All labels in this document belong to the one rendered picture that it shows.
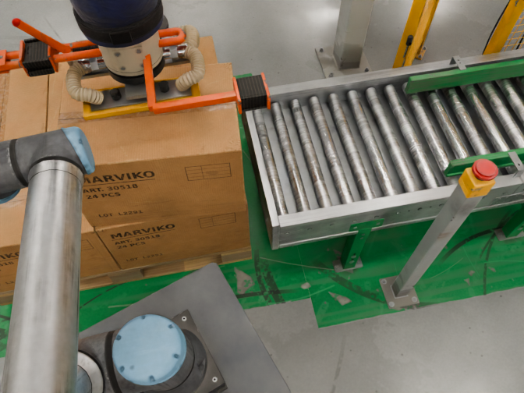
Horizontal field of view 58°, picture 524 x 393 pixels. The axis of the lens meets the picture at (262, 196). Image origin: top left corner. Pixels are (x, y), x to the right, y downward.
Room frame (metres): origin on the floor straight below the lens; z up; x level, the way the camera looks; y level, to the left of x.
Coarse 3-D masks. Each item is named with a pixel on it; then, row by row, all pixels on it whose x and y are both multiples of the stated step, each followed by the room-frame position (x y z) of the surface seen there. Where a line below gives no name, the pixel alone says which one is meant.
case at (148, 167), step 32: (224, 64) 1.29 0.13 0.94; (64, 96) 1.14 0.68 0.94; (96, 128) 1.00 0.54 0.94; (128, 128) 1.00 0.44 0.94; (160, 128) 1.00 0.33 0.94; (192, 128) 0.99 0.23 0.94; (224, 128) 0.99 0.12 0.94; (96, 160) 0.87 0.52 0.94; (128, 160) 0.87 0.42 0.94; (160, 160) 0.87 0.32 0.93; (192, 160) 0.88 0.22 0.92; (224, 160) 0.89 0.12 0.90; (96, 192) 0.85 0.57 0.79; (128, 192) 0.86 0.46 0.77; (160, 192) 0.87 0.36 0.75; (192, 192) 0.88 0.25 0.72; (224, 192) 0.89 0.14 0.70; (96, 224) 0.84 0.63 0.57
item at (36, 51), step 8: (24, 40) 1.05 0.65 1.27; (32, 40) 1.05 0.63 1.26; (24, 48) 1.03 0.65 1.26; (32, 48) 1.03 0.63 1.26; (40, 48) 1.03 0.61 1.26; (48, 48) 1.01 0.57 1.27; (24, 56) 1.00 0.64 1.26; (32, 56) 1.00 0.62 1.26; (40, 56) 1.00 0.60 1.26; (48, 56) 0.98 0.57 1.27; (24, 64) 0.96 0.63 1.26; (32, 64) 0.97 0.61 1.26; (40, 64) 0.97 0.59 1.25; (48, 64) 0.97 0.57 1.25; (56, 64) 1.00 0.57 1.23; (32, 72) 0.96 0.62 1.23; (40, 72) 0.97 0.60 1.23; (48, 72) 0.97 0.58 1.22; (56, 72) 0.98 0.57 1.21
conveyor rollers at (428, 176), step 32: (352, 96) 1.49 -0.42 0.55; (416, 96) 1.48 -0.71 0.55; (448, 96) 1.49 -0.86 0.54; (512, 96) 1.47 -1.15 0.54; (320, 128) 1.31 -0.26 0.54; (384, 128) 1.30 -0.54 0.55; (448, 128) 1.29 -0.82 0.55; (512, 128) 1.29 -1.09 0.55; (288, 160) 1.14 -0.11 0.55; (352, 160) 1.14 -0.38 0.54; (416, 160) 1.14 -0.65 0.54; (448, 160) 1.12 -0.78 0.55; (320, 192) 0.98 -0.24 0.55; (384, 192) 0.98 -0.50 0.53
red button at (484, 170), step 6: (474, 162) 0.78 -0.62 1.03; (480, 162) 0.77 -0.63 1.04; (486, 162) 0.77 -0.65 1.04; (492, 162) 0.77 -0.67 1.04; (474, 168) 0.75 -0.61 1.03; (480, 168) 0.75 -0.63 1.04; (486, 168) 0.75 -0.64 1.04; (492, 168) 0.75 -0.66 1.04; (474, 174) 0.74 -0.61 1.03; (480, 174) 0.73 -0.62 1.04; (486, 174) 0.73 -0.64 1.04; (492, 174) 0.73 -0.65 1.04; (480, 180) 0.74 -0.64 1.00; (486, 180) 0.72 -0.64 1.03
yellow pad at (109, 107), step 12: (156, 84) 1.00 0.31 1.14; (168, 84) 1.00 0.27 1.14; (108, 96) 0.96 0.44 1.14; (120, 96) 0.95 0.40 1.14; (156, 96) 0.96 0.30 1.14; (168, 96) 0.96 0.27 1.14; (180, 96) 0.96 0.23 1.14; (192, 96) 0.96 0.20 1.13; (84, 108) 0.92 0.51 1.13; (96, 108) 0.91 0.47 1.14; (108, 108) 0.92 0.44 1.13; (120, 108) 0.92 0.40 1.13; (132, 108) 0.92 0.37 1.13; (144, 108) 0.92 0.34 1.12
